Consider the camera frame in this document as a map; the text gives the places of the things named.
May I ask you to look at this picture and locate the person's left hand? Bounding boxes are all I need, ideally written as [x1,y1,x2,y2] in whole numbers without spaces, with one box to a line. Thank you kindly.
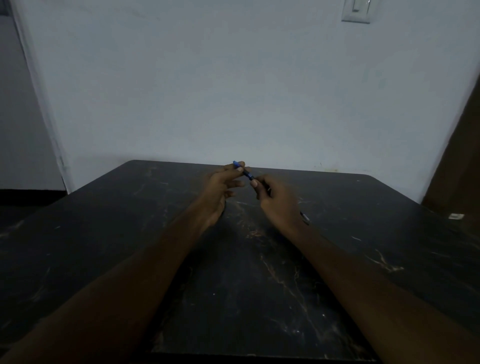
[194,161,249,235]

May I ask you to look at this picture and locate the person's right hand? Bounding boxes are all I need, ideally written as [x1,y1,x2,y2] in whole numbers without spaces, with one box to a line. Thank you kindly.
[250,174,313,236]

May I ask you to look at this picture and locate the blue pen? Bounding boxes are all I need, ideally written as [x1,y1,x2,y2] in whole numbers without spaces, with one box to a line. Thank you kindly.
[232,160,311,226]

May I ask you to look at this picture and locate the person's left forearm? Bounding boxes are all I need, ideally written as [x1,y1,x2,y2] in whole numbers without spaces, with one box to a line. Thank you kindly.
[0,210,211,364]

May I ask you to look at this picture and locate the person's right forearm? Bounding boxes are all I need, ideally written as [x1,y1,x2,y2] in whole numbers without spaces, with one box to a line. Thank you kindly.
[289,225,480,364]

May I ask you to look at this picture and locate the brown wooden door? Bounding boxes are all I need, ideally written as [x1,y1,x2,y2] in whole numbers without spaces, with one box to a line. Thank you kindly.
[421,75,480,235]

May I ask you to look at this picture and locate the white wall switch plate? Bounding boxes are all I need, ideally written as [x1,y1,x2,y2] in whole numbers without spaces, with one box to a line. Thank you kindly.
[341,0,373,25]

